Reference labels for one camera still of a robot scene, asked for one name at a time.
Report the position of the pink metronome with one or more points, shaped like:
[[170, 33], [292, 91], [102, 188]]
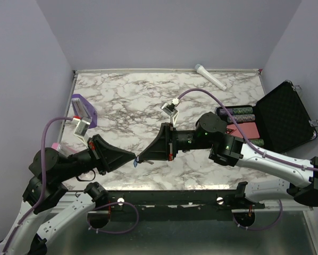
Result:
[[63, 149]]

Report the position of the black poker chip case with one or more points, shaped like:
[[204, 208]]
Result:
[[281, 119]]

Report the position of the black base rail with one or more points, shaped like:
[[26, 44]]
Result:
[[167, 205]]

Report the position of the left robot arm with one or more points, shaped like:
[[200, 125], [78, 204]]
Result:
[[31, 232]]

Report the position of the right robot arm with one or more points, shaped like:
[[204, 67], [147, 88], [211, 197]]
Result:
[[297, 179]]

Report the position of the white microphone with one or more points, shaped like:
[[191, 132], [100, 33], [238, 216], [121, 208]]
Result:
[[203, 72]]

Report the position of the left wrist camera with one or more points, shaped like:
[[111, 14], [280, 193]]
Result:
[[81, 127]]

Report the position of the pink card deck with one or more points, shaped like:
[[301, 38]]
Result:
[[249, 128]]

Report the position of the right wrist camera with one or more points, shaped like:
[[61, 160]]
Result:
[[171, 110]]

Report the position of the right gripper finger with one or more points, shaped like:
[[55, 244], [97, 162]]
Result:
[[160, 158], [155, 148]]

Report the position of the purple metronome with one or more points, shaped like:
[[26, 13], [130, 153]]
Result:
[[83, 108]]

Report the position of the blue key tag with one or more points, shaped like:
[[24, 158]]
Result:
[[136, 162]]

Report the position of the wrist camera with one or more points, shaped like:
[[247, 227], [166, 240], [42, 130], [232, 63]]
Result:
[[81, 127], [171, 110]]

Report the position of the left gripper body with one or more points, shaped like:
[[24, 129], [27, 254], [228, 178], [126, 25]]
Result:
[[98, 162]]

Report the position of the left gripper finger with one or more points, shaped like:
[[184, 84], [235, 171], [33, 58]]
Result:
[[115, 163], [113, 152]]

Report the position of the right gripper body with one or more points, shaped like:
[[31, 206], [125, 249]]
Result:
[[173, 138]]

